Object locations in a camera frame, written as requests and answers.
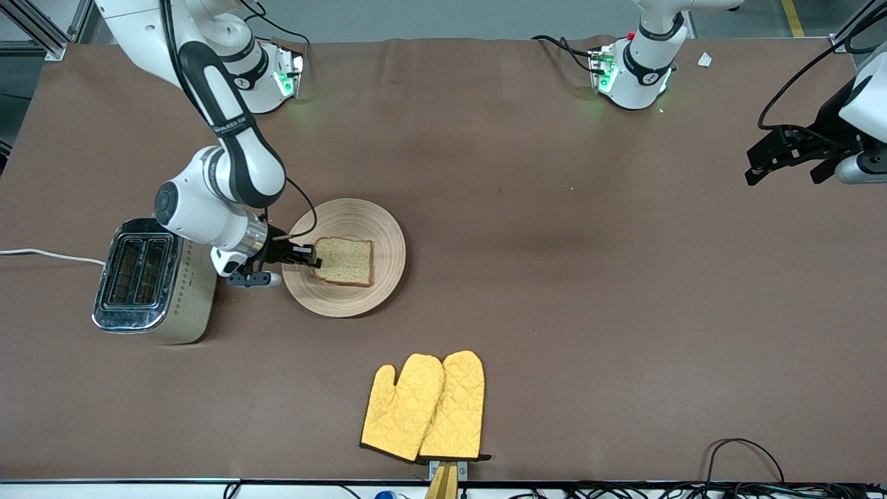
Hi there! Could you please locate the slice of toast bread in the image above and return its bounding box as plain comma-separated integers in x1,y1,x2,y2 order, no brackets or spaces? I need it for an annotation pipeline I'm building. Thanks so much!
312,236,375,288

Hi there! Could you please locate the black left base cable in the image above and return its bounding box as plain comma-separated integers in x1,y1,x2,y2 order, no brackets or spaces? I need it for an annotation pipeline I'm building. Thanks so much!
532,34,598,74

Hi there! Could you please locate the chrome two-slot toaster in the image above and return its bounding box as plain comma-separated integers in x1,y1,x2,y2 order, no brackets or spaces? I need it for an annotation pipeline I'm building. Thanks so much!
91,218,219,345

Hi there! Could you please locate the black cable loop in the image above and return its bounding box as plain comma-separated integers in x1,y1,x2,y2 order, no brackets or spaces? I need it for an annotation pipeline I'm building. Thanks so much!
703,437,786,486

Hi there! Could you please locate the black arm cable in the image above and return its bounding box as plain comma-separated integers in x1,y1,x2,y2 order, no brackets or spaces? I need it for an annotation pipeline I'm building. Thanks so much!
272,177,319,242
757,21,887,132

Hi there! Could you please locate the round wooden plate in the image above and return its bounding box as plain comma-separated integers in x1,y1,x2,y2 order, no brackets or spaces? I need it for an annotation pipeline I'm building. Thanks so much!
281,198,407,319

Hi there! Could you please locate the brown table cover sheet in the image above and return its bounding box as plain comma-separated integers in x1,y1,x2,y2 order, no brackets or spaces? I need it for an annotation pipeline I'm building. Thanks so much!
0,36,887,484

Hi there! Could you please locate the black base cable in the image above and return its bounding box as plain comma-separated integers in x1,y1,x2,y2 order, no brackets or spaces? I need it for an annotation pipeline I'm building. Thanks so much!
532,34,598,74
239,0,311,46

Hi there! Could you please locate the yellow quilted oven mitt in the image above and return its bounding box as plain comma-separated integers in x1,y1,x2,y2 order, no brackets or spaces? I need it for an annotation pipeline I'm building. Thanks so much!
418,350,491,462
360,353,446,464

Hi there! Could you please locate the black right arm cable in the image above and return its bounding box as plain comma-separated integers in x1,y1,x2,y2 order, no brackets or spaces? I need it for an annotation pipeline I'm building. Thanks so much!
272,177,319,242

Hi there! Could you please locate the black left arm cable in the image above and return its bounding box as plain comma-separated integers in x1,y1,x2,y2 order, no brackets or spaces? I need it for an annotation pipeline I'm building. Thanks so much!
757,21,887,132

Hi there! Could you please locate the black right base cable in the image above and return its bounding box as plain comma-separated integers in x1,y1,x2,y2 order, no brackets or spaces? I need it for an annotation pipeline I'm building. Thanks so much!
239,0,311,46

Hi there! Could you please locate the aluminium frame profile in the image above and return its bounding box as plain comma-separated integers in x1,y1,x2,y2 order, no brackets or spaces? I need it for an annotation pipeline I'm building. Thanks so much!
0,0,94,62

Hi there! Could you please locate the white toaster power cable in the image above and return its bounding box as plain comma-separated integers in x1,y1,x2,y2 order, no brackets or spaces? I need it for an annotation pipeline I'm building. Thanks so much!
0,248,106,267

